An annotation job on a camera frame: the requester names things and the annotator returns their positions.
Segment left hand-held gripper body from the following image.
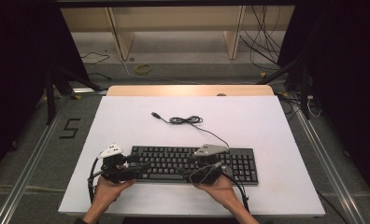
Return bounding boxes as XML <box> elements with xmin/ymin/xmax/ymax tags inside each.
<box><xmin>97</xmin><ymin>142</ymin><xmax>137</xmax><ymax>185</ymax></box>

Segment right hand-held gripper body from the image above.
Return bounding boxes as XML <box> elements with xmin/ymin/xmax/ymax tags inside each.
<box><xmin>186</xmin><ymin>143</ymin><xmax>230</xmax><ymax>187</ymax></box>

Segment black computer keyboard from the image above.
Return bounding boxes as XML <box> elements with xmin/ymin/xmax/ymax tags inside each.
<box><xmin>131</xmin><ymin>145</ymin><xmax>260</xmax><ymax>187</ymax></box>

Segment person's right hand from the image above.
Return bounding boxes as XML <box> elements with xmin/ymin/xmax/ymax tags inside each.
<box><xmin>195</xmin><ymin>175</ymin><xmax>239</xmax><ymax>212</ymax></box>

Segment person's left hand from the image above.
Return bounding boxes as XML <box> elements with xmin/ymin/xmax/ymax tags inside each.
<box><xmin>93</xmin><ymin>176</ymin><xmax>137</xmax><ymax>213</ymax></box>

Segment black metal stand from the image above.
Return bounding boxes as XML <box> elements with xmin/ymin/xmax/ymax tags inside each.
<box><xmin>44</xmin><ymin>66</ymin><xmax>104</xmax><ymax>126</ymax></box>
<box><xmin>255</xmin><ymin>58</ymin><xmax>312</xmax><ymax>121</ymax></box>

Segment yellow tape roll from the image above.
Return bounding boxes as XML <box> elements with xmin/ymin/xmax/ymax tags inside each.
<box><xmin>134</xmin><ymin>63</ymin><xmax>153</xmax><ymax>76</ymax></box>

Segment black curtain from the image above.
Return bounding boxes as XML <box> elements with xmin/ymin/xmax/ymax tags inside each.
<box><xmin>277</xmin><ymin>0</ymin><xmax>370</xmax><ymax>207</ymax></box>
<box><xmin>0</xmin><ymin>0</ymin><xmax>92</xmax><ymax>182</ymax></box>

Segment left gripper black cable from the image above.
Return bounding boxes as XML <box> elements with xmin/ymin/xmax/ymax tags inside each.
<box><xmin>86</xmin><ymin>156</ymin><xmax>106</xmax><ymax>205</ymax></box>

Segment black keyboard cable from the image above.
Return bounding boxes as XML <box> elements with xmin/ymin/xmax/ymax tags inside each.
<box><xmin>150</xmin><ymin>111</ymin><xmax>231</xmax><ymax>149</ymax></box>

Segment short aluminium rail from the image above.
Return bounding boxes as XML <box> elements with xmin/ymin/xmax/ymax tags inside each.
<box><xmin>72</xmin><ymin>87</ymin><xmax>108</xmax><ymax>96</ymax></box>

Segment aluminium floor rail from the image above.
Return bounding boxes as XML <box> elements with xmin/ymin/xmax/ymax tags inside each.
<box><xmin>292</xmin><ymin>102</ymin><xmax>367</xmax><ymax>224</ymax></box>
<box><xmin>0</xmin><ymin>95</ymin><xmax>73</xmax><ymax>224</ymax></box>

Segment white floor cable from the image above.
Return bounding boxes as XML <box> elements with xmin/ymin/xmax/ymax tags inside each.
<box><xmin>120</xmin><ymin>58</ymin><xmax>204</xmax><ymax>86</ymax></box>

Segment thin black floor cable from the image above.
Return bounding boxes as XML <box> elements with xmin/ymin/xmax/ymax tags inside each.
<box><xmin>79</xmin><ymin>50</ymin><xmax>111</xmax><ymax>66</ymax></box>

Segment tangled cables with white plug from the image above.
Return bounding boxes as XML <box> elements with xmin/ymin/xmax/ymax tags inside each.
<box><xmin>276</xmin><ymin>91</ymin><xmax>323</xmax><ymax>119</ymax></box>

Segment bundle of black cables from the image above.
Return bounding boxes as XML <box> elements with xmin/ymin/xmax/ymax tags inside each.
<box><xmin>238</xmin><ymin>5</ymin><xmax>288</xmax><ymax>73</ymax></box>

